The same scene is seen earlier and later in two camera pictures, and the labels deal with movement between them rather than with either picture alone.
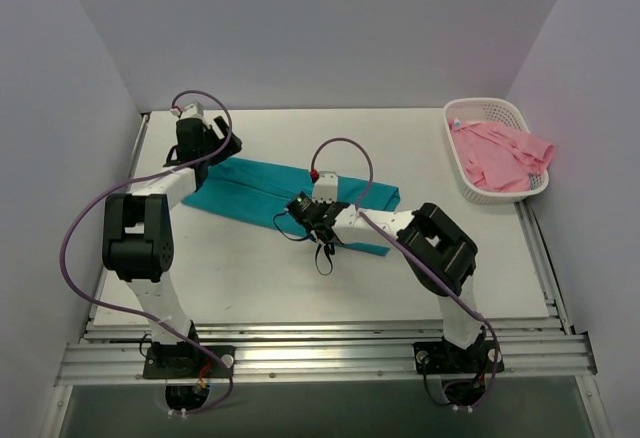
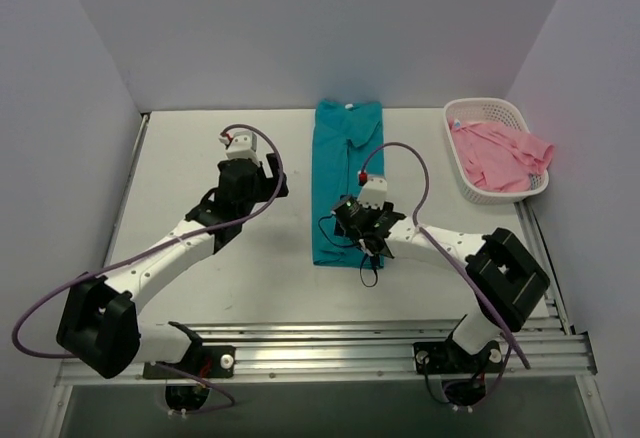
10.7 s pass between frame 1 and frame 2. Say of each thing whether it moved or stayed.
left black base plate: stayed
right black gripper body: moved
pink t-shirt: stayed
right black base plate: stayed
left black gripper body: moved
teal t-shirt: moved
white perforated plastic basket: stayed
